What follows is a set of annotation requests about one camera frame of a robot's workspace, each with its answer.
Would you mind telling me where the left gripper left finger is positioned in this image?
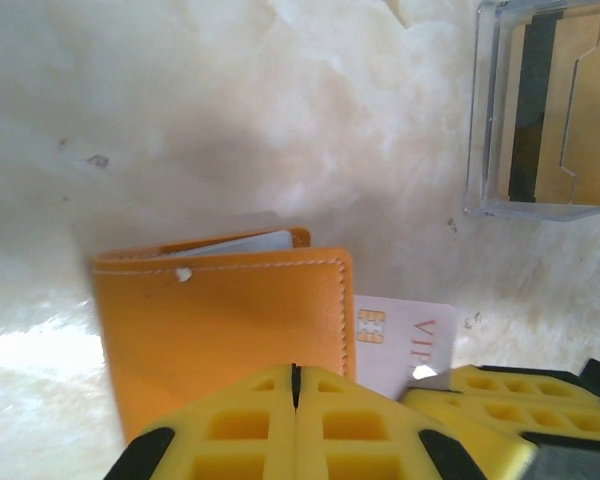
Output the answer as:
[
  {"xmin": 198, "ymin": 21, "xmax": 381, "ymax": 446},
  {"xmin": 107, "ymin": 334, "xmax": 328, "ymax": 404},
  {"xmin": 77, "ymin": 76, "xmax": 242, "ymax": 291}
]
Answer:
[{"xmin": 109, "ymin": 363, "xmax": 297, "ymax": 480}]

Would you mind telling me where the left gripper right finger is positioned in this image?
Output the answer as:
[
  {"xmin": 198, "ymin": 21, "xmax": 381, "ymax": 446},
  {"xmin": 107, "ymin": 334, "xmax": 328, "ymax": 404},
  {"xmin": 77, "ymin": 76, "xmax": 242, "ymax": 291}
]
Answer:
[{"xmin": 294, "ymin": 366, "xmax": 537, "ymax": 480}]

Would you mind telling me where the orange leather card holder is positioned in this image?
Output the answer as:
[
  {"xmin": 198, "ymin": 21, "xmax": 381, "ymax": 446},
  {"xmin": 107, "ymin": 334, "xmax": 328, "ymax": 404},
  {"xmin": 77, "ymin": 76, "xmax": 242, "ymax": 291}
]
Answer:
[{"xmin": 90, "ymin": 226, "xmax": 357, "ymax": 444}]

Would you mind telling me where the clear plastic card box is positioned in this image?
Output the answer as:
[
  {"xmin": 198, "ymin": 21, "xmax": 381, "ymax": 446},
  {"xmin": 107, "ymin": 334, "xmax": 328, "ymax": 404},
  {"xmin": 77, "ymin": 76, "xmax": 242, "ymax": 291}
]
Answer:
[{"xmin": 462, "ymin": 0, "xmax": 600, "ymax": 223}]

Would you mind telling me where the gold credit card black stripe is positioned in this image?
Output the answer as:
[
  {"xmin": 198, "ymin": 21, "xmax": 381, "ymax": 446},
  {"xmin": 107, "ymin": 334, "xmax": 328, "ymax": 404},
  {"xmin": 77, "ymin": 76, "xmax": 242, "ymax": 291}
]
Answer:
[{"xmin": 504, "ymin": 8, "xmax": 600, "ymax": 208}]

